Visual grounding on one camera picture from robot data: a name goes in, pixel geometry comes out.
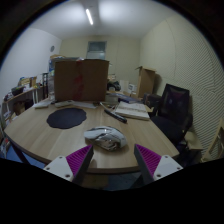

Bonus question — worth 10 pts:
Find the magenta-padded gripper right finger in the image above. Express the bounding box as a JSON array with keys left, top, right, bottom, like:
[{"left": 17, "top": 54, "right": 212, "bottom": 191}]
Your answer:
[{"left": 133, "top": 143, "right": 184, "bottom": 185}]

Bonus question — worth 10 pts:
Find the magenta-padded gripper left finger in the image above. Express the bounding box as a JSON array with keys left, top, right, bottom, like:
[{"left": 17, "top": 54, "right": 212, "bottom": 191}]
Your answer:
[{"left": 43, "top": 143, "right": 95, "bottom": 187}]

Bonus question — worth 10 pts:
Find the white and black computer mouse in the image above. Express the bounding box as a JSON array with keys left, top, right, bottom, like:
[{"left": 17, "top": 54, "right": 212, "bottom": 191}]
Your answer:
[{"left": 83, "top": 125, "right": 128, "bottom": 152}]

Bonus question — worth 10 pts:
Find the black scalloped round mouse pad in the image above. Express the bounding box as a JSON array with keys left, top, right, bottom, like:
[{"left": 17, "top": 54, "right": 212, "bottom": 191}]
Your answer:
[{"left": 46, "top": 107, "right": 88, "bottom": 130}]

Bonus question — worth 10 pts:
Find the black office chair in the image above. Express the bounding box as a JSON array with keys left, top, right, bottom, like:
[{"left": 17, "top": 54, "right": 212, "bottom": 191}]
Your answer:
[{"left": 151, "top": 83, "right": 194, "bottom": 146}]

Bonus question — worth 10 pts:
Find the white book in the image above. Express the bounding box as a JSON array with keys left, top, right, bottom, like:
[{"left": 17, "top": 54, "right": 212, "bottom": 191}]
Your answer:
[{"left": 114, "top": 101, "right": 151, "bottom": 121}]

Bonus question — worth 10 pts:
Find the small flat white box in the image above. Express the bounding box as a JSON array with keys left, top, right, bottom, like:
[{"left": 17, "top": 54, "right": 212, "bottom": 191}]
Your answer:
[{"left": 33, "top": 100, "right": 53, "bottom": 110}]

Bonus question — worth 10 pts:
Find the white paper sheet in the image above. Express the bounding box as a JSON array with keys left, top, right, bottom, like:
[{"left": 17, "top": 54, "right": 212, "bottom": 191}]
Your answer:
[{"left": 72, "top": 100, "right": 98, "bottom": 109}]

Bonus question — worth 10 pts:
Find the black marker pen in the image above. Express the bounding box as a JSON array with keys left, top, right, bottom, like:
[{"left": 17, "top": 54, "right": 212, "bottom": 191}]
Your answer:
[{"left": 103, "top": 108, "right": 128, "bottom": 124}]

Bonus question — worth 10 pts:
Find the blue book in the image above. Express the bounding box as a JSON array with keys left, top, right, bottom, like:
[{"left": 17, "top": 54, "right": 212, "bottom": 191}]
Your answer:
[{"left": 109, "top": 92, "right": 141, "bottom": 104}]

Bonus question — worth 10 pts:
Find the cluttered wooden side desk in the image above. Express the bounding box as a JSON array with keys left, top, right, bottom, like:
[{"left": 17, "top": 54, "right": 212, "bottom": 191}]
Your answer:
[{"left": 1, "top": 74, "right": 49, "bottom": 123}]

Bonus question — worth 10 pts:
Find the tall open cardboard box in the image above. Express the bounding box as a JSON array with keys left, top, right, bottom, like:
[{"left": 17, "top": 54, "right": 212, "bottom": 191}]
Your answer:
[{"left": 135, "top": 65, "right": 157, "bottom": 99}]

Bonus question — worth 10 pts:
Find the large brown cardboard box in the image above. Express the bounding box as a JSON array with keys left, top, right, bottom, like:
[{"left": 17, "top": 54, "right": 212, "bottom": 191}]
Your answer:
[{"left": 54, "top": 58, "right": 110, "bottom": 102}]

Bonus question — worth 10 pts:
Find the blue and white shelf unit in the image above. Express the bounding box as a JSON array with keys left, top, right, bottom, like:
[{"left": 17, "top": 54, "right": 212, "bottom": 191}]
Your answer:
[{"left": 48, "top": 54, "right": 79, "bottom": 99}]

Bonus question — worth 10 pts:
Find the frosted window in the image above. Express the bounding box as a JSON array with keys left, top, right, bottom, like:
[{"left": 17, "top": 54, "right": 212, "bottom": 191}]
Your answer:
[{"left": 86, "top": 40, "right": 108, "bottom": 60}]

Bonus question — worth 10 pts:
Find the ceiling tube light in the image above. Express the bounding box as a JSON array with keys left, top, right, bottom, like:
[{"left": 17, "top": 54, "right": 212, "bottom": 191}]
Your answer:
[{"left": 85, "top": 8, "right": 95, "bottom": 26}]

